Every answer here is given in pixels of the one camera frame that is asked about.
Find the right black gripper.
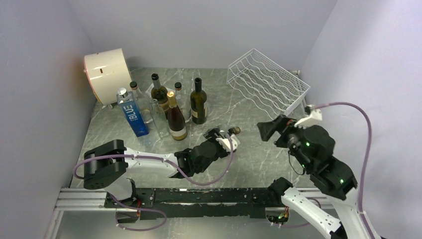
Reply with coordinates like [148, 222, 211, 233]
[257, 113, 314, 171]

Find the dark bottle black cap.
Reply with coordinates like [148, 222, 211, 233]
[227, 126, 241, 135]

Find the slim amber gold-capped bottle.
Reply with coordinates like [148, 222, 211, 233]
[167, 91, 187, 141]

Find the dark green wine bottle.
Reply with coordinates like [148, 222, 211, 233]
[190, 78, 208, 124]

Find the clear bottle black cap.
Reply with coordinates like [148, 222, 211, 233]
[174, 82, 192, 122]

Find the small clear glass bottle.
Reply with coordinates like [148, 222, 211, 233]
[150, 99, 169, 138]

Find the dark primitivo wine bottle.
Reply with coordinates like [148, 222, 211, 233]
[151, 73, 169, 119]

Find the clear blue label bottle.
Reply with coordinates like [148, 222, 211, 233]
[116, 88, 149, 137]

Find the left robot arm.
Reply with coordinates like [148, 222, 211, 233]
[73, 126, 241, 207]

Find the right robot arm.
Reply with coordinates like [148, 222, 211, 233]
[257, 115, 380, 239]

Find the cream cylindrical appliance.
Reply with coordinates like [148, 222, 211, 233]
[83, 48, 132, 106]

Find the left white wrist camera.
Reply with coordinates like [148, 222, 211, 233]
[216, 133, 241, 152]

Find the white wire wine rack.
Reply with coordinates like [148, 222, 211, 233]
[226, 48, 311, 118]

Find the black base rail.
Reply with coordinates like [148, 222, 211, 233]
[104, 188, 284, 220]

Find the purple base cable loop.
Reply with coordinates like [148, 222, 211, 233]
[108, 194, 168, 231]

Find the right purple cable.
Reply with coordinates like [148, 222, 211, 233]
[313, 101, 377, 239]

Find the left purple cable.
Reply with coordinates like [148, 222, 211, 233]
[72, 132, 235, 187]

